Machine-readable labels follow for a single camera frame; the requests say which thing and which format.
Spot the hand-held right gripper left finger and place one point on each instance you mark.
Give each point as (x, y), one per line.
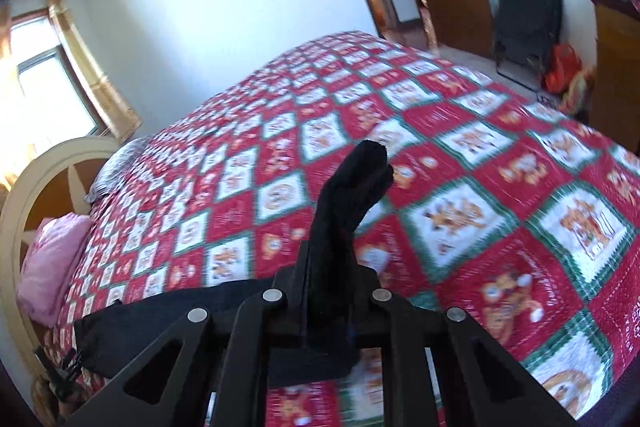
(235, 357)

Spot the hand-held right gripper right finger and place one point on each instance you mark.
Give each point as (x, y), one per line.
(435, 367)

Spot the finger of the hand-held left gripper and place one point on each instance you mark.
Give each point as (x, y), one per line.
(62, 374)

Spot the black pants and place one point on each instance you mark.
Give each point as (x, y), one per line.
(345, 217)

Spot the folded pink blanket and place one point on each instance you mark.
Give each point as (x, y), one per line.
(52, 267)

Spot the cream and brown headboard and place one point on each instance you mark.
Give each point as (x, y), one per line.
(40, 177)

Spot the bed with red patterned sheet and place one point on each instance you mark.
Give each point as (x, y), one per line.
(475, 167)

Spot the striped pillow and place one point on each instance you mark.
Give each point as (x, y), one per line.
(117, 167)

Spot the window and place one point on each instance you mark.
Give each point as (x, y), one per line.
(55, 97)

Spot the narrow yellow patterned curtain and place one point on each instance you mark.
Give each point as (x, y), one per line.
(92, 72)

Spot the yellow bag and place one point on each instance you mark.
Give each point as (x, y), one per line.
(577, 92)

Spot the red bag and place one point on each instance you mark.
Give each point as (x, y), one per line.
(562, 67)

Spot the wooden cabinet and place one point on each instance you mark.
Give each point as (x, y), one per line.
(617, 67)

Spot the black folding chair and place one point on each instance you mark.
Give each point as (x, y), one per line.
(530, 22)

